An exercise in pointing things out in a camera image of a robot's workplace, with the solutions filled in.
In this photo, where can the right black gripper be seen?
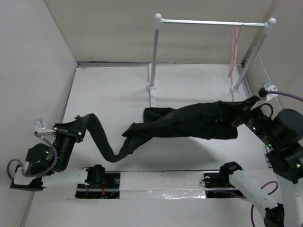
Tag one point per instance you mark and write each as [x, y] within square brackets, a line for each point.
[246, 112]

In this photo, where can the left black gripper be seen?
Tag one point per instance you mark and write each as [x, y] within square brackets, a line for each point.
[75, 129]

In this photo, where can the black trousers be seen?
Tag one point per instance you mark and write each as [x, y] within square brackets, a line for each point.
[215, 120]

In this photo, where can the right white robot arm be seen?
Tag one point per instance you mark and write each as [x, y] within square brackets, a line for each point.
[281, 135]

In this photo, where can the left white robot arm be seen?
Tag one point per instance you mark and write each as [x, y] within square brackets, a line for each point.
[46, 162]

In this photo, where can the pink clothes hanger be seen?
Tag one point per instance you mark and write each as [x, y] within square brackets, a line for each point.
[234, 48]

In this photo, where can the silver foil covered panel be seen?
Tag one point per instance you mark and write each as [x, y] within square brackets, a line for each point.
[170, 185]

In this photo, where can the white and silver clothes rack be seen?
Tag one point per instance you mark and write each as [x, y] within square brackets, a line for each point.
[235, 87]

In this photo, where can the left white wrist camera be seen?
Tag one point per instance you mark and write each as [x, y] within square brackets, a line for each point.
[41, 128]

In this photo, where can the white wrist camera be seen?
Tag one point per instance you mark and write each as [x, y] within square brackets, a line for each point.
[265, 90]
[41, 128]

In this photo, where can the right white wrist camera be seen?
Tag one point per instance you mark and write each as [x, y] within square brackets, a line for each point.
[265, 90]

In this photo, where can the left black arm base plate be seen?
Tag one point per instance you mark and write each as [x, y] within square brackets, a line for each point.
[109, 190]

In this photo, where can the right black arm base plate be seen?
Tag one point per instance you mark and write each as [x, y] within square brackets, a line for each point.
[216, 188]

